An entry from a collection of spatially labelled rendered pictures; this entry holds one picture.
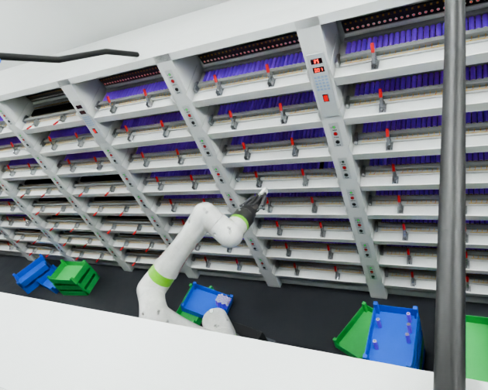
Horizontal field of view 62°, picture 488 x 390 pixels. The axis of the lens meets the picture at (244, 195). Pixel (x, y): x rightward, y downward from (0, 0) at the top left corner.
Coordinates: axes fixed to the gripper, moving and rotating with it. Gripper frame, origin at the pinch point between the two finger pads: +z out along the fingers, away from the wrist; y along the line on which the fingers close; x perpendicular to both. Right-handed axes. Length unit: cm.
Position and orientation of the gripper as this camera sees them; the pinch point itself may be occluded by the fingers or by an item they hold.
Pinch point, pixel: (262, 193)
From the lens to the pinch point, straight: 193.1
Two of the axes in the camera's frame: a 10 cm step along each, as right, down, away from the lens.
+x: -2.6, -8.7, -4.2
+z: 4.3, -4.9, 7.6
